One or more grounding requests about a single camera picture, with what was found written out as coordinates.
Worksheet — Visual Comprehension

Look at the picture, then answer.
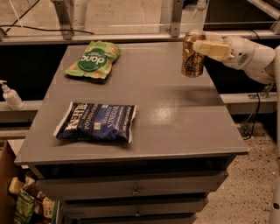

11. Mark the green snack package in box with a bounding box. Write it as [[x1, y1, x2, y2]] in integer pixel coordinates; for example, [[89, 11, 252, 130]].
[[14, 190, 35, 224]]

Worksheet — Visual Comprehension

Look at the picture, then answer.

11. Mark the brown cardboard box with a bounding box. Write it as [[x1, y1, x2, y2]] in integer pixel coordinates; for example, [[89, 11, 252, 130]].
[[0, 141, 19, 224]]

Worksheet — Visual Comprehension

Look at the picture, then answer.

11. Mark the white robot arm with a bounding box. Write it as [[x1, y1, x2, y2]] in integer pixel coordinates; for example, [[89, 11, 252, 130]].
[[192, 31, 280, 172]]

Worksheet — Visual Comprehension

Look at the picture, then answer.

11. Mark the orange soda can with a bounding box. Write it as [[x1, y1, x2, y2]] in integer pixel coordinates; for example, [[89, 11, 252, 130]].
[[181, 30, 206, 78]]

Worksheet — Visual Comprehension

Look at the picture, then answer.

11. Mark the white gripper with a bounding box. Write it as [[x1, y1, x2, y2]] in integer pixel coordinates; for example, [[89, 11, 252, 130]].
[[189, 29, 276, 84]]

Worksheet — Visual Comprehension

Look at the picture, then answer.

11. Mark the left metal bracket post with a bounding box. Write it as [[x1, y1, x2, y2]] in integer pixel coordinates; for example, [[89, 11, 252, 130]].
[[52, 0, 74, 40]]

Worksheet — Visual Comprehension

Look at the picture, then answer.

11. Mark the black cable at right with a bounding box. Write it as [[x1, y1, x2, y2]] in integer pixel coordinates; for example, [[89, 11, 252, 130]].
[[241, 92, 262, 141]]

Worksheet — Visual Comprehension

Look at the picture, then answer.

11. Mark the grey drawer cabinet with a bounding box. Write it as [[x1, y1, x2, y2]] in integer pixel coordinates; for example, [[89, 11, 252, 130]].
[[16, 42, 247, 224]]

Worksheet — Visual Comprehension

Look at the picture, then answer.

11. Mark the white pump bottle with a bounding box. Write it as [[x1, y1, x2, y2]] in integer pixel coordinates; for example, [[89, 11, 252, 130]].
[[0, 80, 24, 110]]

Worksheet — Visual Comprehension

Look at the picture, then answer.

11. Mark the green snack bag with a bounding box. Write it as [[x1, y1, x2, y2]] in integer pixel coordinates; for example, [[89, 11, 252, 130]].
[[65, 41, 121, 80]]

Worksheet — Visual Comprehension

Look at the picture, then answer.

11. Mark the black cable on floor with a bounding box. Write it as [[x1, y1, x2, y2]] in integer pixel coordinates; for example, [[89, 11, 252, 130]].
[[0, 24, 95, 36]]

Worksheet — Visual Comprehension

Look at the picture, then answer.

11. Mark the dark blue chips bag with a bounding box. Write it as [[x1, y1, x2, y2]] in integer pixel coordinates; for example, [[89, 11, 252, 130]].
[[53, 102, 137, 143]]

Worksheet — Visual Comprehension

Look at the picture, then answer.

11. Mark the metal horizontal rail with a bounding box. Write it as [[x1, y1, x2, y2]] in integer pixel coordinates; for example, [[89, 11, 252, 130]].
[[0, 30, 280, 45]]

